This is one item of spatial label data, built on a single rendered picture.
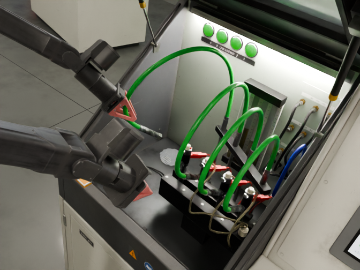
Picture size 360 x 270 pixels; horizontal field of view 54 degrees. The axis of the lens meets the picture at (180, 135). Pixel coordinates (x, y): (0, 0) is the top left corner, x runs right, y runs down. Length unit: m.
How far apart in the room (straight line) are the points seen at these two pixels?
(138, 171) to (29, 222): 1.68
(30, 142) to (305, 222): 0.71
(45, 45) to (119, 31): 3.22
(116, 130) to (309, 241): 0.61
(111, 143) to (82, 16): 3.26
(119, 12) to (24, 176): 2.15
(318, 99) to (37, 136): 0.83
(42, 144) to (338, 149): 0.66
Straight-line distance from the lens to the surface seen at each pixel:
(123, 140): 0.65
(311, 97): 1.15
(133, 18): 4.18
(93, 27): 3.96
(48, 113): 3.18
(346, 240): 0.99
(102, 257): 1.36
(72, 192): 1.29
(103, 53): 0.98
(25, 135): 0.56
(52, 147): 0.57
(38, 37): 0.94
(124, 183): 0.71
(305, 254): 1.05
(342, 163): 0.93
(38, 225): 2.34
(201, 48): 1.02
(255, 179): 1.12
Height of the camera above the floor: 1.83
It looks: 38 degrees down
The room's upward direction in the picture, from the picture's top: 11 degrees clockwise
